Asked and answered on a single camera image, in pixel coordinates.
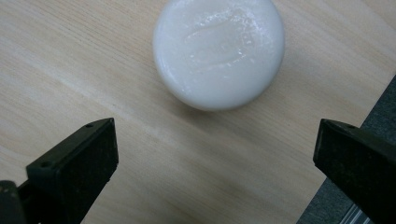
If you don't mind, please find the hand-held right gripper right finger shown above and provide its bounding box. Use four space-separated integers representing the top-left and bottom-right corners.
313 118 396 224

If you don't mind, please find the white round soap bar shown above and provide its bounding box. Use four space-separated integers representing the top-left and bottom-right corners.
151 0 286 112

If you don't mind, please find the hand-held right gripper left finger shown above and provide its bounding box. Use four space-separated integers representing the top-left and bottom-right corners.
18 117 120 224

